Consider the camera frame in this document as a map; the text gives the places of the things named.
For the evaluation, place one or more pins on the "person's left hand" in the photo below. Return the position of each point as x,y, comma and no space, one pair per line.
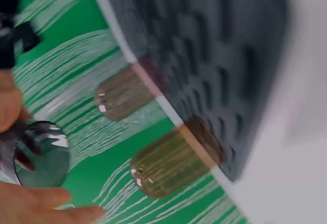
23,206

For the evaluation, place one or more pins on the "grey tinted drinking glass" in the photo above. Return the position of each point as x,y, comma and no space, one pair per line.
43,157

